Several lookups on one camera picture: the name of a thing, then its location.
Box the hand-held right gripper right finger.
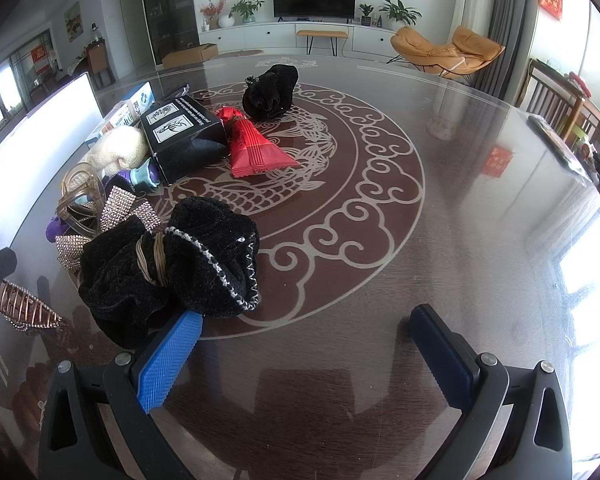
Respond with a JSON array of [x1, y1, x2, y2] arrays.
[[409, 304, 573, 480]]

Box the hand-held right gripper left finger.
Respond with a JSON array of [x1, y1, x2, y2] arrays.
[[37, 309, 204, 480]]

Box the brown hair claw clip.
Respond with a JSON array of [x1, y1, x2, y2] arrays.
[[0, 280, 66, 334]]

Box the large black velvet scrunchie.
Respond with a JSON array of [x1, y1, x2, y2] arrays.
[[77, 197, 261, 350]]

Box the glass patterned desktop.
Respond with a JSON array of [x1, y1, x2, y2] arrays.
[[0, 52, 600, 480]]

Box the clear amber hair claw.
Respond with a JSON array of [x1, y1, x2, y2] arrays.
[[56, 162, 107, 236]]

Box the rhinestone bow hair clip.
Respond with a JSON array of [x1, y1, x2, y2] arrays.
[[55, 186, 162, 274]]

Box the cream knit glove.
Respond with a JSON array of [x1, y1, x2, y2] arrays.
[[85, 126, 151, 177]]

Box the teal purple hair claw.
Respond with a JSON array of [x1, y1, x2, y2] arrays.
[[102, 157, 164, 194]]

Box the white printed carton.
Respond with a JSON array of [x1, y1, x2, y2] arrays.
[[97, 100, 142, 139]]

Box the black cardboard box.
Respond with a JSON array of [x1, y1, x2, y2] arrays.
[[139, 95, 229, 186]]

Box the blue white carton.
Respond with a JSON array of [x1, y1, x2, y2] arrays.
[[125, 81, 156, 111]]

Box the red foil packet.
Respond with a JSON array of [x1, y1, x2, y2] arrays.
[[215, 106, 301, 178]]

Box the dark flat object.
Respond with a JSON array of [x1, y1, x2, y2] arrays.
[[527, 114, 597, 181]]

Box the white door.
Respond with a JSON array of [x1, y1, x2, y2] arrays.
[[117, 0, 142, 73]]

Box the dark wooden slatted chair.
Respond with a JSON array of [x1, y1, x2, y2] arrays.
[[517, 57, 600, 161]]

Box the small black velvet scrunchie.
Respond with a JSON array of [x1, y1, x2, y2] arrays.
[[241, 64, 300, 121]]

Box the dark glass cabinet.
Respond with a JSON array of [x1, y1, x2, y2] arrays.
[[140, 0, 201, 66]]

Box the red cloth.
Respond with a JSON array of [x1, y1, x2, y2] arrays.
[[565, 72, 594, 97]]

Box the orange lounge chair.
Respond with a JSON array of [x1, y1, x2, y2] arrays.
[[390, 25, 506, 81]]

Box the red flower plant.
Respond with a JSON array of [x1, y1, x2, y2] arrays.
[[200, 0, 227, 31]]

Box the grey curtain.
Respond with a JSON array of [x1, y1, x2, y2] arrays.
[[472, 0, 531, 101]]

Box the white television cabinet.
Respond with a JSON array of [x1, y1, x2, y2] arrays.
[[197, 20, 416, 61]]

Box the wooden bench black legs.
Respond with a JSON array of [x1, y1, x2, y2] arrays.
[[296, 29, 349, 56]]

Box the large green potted plant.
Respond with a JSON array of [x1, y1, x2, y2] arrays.
[[378, 0, 422, 31]]

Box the green leafy potted plant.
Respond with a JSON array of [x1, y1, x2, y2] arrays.
[[230, 0, 265, 25]]

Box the white sheer curtain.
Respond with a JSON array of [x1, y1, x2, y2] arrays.
[[452, 0, 498, 46]]

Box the framed wall painting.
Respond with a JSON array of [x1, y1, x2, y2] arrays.
[[64, 1, 84, 42]]

